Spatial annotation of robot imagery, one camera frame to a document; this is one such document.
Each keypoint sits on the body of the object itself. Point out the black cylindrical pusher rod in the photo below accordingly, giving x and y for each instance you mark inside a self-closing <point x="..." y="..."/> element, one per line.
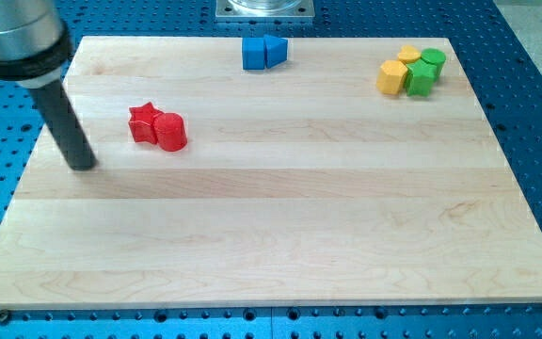
<point x="56" y="110"/>

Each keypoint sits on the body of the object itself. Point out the red cylinder block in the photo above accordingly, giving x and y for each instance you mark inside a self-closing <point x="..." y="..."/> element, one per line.
<point x="170" y="132"/>

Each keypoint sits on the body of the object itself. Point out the yellow hexagon block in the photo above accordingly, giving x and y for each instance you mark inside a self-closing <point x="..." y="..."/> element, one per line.
<point x="391" y="77"/>

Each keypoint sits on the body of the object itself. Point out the red star block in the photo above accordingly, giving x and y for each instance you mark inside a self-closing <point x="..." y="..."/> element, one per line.
<point x="141" y="122"/>

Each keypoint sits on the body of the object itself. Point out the light wooden board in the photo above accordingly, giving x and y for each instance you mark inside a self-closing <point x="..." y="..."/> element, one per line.
<point x="299" y="185"/>

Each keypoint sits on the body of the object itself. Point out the blue cube block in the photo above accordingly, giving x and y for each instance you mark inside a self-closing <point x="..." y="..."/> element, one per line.
<point x="253" y="54"/>

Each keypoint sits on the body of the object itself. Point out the blue triangle block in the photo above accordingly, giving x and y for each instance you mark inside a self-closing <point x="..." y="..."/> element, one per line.
<point x="276" y="50"/>

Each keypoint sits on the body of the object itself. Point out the yellow heart block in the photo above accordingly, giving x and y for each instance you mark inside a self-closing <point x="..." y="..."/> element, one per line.
<point x="408" y="54"/>

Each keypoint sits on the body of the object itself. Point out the green star block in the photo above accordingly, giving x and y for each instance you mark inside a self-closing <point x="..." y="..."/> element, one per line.
<point x="420" y="78"/>

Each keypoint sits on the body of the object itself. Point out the green cylinder block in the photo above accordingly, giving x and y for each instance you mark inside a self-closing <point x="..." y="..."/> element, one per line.
<point x="434" y="57"/>

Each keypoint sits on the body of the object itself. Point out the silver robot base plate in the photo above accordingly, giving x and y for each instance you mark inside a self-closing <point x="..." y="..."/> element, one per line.
<point x="264" y="9"/>

